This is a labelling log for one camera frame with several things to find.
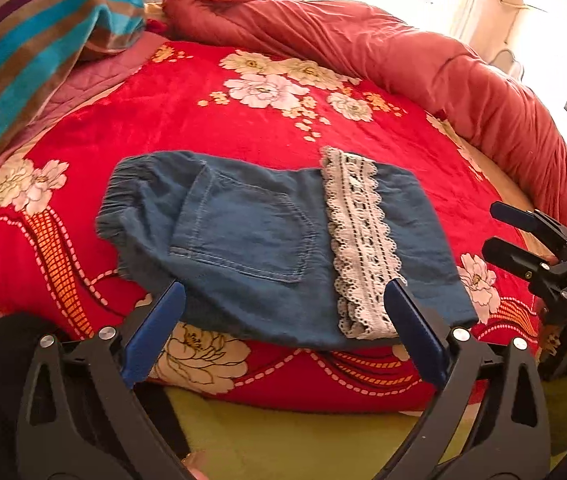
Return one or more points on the pink quilted cloth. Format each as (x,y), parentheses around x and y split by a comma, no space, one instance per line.
(98,80)

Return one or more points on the blue denim pants lace trim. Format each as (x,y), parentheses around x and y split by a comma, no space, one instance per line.
(243,240)

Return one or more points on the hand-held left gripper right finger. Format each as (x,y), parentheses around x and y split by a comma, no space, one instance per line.
(413,325)

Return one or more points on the striped towel blanket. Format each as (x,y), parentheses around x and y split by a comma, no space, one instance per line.
(28,55)

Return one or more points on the rust red quilt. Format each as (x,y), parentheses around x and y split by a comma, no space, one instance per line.
(388,55)

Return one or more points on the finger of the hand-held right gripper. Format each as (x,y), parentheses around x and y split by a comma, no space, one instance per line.
(518,217)
(508,255)

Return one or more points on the green mat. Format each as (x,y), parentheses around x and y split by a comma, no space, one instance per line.
(288,440)

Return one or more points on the white furniture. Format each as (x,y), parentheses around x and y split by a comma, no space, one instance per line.
(518,20)

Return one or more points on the red floral blanket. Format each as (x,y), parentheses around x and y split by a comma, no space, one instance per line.
(173,110)

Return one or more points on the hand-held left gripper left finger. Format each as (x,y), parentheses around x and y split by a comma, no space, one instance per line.
(156,325)

